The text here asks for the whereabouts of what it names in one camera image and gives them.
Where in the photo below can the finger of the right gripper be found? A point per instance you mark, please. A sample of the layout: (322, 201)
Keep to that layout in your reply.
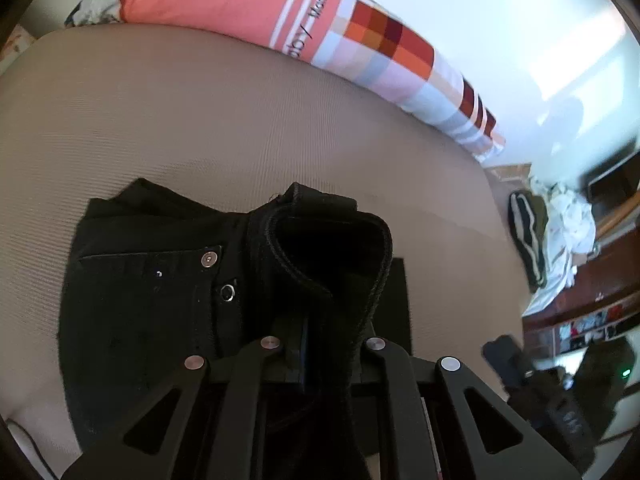
(505, 359)

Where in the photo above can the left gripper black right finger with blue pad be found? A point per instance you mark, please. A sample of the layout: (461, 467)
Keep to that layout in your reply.
(438, 420)

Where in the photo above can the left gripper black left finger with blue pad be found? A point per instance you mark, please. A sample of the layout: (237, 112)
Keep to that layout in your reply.
(205, 421)

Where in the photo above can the black denim pants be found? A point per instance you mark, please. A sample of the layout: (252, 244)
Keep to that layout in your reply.
(153, 277)

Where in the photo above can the dark brown wooden shelf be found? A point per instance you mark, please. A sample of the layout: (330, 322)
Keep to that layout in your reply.
(606, 286)

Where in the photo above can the pile of striped clothes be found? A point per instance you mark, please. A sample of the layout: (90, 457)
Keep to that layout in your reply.
(552, 227)

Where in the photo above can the beige woven bed sheet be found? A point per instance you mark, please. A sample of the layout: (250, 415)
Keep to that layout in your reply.
(84, 111)

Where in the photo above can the coral patchwork bolster pillow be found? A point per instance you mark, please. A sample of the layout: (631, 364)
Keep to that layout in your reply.
(357, 40)

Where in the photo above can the floral orange rose pillow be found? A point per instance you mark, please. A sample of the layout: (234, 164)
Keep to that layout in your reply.
(18, 42)

